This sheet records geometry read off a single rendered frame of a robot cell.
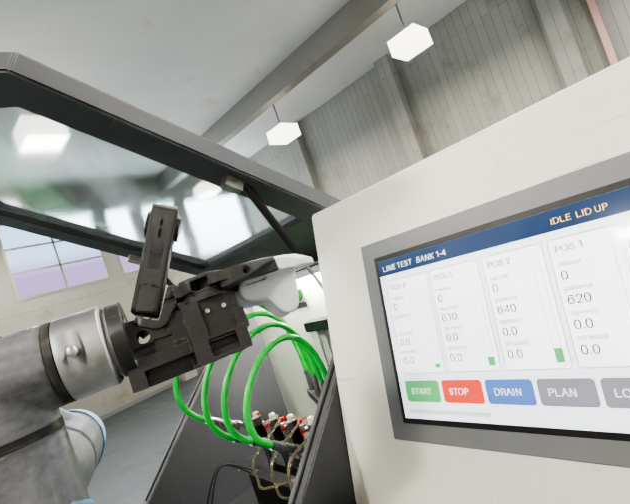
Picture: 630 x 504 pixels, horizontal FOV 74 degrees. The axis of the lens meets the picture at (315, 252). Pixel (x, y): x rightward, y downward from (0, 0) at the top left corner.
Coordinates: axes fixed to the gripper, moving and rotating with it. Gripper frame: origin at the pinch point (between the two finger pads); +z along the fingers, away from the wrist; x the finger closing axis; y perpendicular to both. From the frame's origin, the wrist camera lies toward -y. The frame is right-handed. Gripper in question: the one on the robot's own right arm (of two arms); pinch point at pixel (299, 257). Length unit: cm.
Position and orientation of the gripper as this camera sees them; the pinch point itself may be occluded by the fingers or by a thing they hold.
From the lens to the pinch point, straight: 47.0
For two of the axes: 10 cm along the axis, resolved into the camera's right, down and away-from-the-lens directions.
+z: 8.9, -3.0, 3.6
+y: 3.7, 9.2, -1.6
